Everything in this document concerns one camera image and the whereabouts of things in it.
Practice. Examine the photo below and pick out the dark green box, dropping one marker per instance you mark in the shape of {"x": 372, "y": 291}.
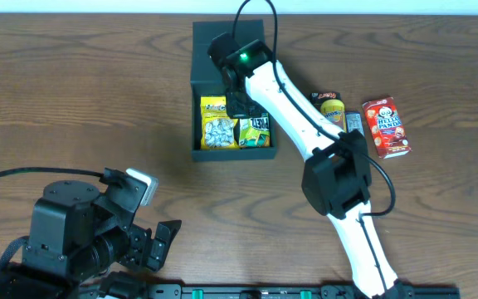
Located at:
{"x": 215, "y": 45}

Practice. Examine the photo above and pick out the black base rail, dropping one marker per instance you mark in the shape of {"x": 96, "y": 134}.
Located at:
{"x": 264, "y": 291}

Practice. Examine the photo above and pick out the red Hello Panda box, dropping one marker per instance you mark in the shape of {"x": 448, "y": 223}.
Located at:
{"x": 386, "y": 128}

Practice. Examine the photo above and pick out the blue small candy box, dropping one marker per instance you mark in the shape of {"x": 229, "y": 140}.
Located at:
{"x": 354, "y": 122}

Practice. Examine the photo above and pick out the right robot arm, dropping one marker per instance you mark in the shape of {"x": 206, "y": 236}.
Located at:
{"x": 337, "y": 171}

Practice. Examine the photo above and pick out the yellow Mentos bottle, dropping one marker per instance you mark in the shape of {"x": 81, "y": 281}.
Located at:
{"x": 334, "y": 111}

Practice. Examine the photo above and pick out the yellow sunflower seed bag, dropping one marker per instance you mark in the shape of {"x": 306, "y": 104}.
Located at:
{"x": 217, "y": 126}

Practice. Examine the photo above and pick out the green purple Pretz box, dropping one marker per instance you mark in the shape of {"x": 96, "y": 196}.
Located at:
{"x": 254, "y": 132}

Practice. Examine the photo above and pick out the green clamp on rail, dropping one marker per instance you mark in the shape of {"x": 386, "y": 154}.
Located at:
{"x": 197, "y": 294}

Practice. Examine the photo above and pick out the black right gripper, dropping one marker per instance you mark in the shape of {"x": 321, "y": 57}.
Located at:
{"x": 241, "y": 105}

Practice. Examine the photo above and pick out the black mini chocolate bar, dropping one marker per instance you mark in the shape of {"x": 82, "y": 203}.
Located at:
{"x": 318, "y": 98}

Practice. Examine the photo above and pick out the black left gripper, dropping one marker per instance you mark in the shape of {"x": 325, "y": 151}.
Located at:
{"x": 152, "y": 250}

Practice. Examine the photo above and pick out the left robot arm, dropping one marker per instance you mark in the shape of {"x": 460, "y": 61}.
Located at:
{"x": 77, "y": 232}

